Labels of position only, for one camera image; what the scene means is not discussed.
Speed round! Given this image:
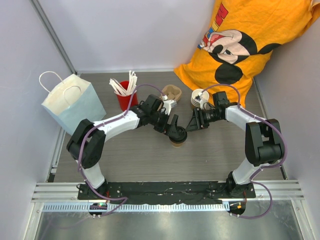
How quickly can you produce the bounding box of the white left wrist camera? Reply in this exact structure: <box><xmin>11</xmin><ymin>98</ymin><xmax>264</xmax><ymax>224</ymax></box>
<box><xmin>160</xmin><ymin>95</ymin><xmax>177</xmax><ymax>115</ymax></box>

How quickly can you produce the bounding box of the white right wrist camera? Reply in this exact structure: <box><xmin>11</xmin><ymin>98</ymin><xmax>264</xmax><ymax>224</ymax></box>
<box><xmin>194</xmin><ymin>92</ymin><xmax>208</xmax><ymax>109</ymax></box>

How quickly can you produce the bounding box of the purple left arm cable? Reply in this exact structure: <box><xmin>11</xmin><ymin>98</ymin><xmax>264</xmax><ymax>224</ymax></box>
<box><xmin>77</xmin><ymin>83</ymin><xmax>167</xmax><ymax>217</ymax></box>

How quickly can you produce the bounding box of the stack of paper cups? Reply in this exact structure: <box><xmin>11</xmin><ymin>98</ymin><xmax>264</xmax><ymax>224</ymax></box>
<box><xmin>190</xmin><ymin>88</ymin><xmax>210</xmax><ymax>110</ymax></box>

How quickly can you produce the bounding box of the brown paper cup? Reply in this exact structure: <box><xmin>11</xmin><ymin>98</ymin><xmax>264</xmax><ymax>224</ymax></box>
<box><xmin>171</xmin><ymin>142</ymin><xmax>184</xmax><ymax>148</ymax></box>

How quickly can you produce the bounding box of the black coffee cup lid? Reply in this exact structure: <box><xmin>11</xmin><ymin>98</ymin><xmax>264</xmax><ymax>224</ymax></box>
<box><xmin>168</xmin><ymin>126</ymin><xmax>188</xmax><ymax>144</ymax></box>

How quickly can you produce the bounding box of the red straw holder cup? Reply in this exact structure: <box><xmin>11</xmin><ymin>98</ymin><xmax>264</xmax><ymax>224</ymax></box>
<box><xmin>116</xmin><ymin>81</ymin><xmax>139</xmax><ymax>112</ymax></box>

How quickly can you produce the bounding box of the aluminium frame rail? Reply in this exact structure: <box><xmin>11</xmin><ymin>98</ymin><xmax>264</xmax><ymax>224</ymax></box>
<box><xmin>29</xmin><ymin>0</ymin><xmax>78</xmax><ymax>74</ymax></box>

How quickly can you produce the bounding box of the bundle of wrapped white straws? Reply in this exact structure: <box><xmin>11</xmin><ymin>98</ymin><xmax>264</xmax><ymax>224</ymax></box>
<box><xmin>108</xmin><ymin>70</ymin><xmax>139</xmax><ymax>96</ymax></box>

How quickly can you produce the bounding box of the stack of cardboard cup carriers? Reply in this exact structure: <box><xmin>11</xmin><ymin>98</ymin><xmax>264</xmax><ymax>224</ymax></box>
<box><xmin>162</xmin><ymin>84</ymin><xmax>182</xmax><ymax>102</ymax></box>

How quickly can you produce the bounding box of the orange Mickey Mouse cloth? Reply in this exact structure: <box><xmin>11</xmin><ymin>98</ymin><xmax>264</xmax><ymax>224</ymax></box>
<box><xmin>174</xmin><ymin>0</ymin><xmax>320</xmax><ymax>105</ymax></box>

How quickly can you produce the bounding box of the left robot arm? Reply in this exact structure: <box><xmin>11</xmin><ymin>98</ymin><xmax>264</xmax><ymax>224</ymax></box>
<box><xmin>66</xmin><ymin>94</ymin><xmax>179</xmax><ymax>200</ymax></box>

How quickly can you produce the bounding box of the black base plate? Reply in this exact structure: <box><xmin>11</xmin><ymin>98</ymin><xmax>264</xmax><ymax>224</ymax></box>
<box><xmin>77</xmin><ymin>181</ymin><xmax>256</xmax><ymax>213</ymax></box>

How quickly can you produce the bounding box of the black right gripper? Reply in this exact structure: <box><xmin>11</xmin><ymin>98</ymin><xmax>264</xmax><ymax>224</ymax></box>
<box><xmin>185</xmin><ymin>107</ymin><xmax>222</xmax><ymax>132</ymax></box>

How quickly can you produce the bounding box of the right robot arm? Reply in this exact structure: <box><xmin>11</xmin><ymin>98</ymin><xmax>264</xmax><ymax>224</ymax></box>
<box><xmin>186</xmin><ymin>89</ymin><xmax>285</xmax><ymax>198</ymax></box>

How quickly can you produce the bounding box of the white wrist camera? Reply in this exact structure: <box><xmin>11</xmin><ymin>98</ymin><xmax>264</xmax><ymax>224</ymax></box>
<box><xmin>194</xmin><ymin>92</ymin><xmax>208</xmax><ymax>109</ymax></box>
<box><xmin>160</xmin><ymin>95</ymin><xmax>177</xmax><ymax>115</ymax></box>

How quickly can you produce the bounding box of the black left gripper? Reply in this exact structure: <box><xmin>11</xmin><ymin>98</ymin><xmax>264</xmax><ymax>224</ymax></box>
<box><xmin>149</xmin><ymin>109</ymin><xmax>179</xmax><ymax>138</ymax></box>

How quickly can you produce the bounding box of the light blue paper bag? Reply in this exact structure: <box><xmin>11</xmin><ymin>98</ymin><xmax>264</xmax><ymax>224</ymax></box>
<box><xmin>38</xmin><ymin>71</ymin><xmax>106</xmax><ymax>135</ymax></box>

